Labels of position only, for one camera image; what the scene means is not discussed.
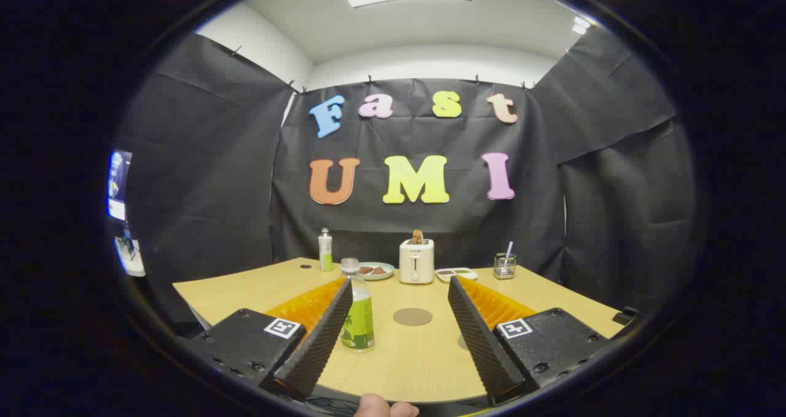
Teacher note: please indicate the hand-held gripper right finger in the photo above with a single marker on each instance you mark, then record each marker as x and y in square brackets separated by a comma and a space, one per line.
[482, 349]

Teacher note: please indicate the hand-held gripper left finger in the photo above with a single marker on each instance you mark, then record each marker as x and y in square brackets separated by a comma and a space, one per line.
[319, 349]

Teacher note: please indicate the white cup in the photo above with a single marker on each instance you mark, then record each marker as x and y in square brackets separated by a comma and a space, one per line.
[462, 342]

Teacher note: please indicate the green label juice bottle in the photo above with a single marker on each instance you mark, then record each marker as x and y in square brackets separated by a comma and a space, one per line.
[362, 325]

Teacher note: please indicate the round brown coaster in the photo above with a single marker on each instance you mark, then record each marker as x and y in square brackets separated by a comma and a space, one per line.
[412, 317]

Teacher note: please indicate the small white green bottle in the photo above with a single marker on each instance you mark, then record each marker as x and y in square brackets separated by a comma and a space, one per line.
[325, 251]

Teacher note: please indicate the white divided dish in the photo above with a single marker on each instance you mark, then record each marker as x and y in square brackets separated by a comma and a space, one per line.
[457, 274]

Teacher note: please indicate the wooden table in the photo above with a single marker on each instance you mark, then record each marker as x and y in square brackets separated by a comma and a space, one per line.
[399, 362]

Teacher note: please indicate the pale green plate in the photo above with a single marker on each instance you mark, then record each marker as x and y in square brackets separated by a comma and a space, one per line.
[387, 273]

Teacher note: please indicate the white toaster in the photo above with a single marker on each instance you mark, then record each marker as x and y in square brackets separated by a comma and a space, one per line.
[416, 263]

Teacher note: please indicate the brown bread slice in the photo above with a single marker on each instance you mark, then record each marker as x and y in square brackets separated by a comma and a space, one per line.
[417, 237]

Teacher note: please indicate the small black object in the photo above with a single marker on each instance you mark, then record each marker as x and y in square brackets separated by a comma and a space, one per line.
[626, 315]

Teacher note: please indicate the white device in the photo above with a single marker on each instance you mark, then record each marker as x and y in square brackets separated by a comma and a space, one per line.
[130, 258]

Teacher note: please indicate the black backdrop cloth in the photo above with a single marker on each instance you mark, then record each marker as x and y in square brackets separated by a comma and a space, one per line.
[215, 159]

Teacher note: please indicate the lit monitor screen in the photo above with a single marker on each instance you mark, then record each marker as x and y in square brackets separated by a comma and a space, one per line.
[118, 183]

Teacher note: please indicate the small ceiling light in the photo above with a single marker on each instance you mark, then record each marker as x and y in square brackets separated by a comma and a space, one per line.
[580, 25]

